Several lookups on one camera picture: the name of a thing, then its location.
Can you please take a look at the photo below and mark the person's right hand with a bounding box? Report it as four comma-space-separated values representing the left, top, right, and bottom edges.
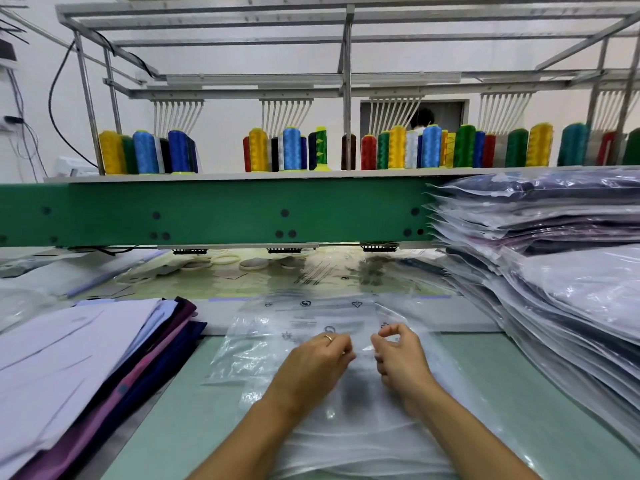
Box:
370, 321, 439, 401

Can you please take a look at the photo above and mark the person's left hand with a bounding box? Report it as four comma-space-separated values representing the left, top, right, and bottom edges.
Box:
265, 331, 357, 421

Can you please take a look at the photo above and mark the stack of plastic bags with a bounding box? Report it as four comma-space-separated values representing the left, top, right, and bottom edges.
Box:
205, 295, 546, 480

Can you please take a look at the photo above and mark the single clear plastic bag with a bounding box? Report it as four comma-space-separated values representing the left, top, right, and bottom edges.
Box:
505, 241, 640, 348

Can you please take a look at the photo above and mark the stack of bagged garments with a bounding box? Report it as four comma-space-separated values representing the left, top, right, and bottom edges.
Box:
430, 167, 640, 451

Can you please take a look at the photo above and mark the person's right forearm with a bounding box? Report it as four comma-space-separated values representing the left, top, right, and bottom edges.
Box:
405, 379, 541, 480

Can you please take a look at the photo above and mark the person's left forearm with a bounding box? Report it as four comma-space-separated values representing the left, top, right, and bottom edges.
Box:
190, 395, 306, 480

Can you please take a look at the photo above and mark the green machine beam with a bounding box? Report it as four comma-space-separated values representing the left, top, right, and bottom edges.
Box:
0, 175, 451, 248

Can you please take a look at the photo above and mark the row of coloured thread spools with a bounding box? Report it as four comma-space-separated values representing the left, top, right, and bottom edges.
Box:
98, 121, 640, 176

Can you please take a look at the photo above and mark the crumpled clear plastic film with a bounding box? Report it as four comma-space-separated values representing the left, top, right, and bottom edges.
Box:
0, 285, 61, 332

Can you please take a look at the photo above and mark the grey metal thread rack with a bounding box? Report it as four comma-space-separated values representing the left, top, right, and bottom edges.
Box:
55, 0, 640, 174

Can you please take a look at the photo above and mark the white box device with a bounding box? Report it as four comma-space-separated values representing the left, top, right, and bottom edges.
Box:
55, 157, 99, 180

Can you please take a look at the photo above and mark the black hanging cable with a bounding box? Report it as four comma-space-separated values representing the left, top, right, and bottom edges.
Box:
48, 39, 101, 171

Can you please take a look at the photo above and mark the wall router with antennas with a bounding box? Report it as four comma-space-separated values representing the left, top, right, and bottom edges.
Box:
0, 35, 21, 71

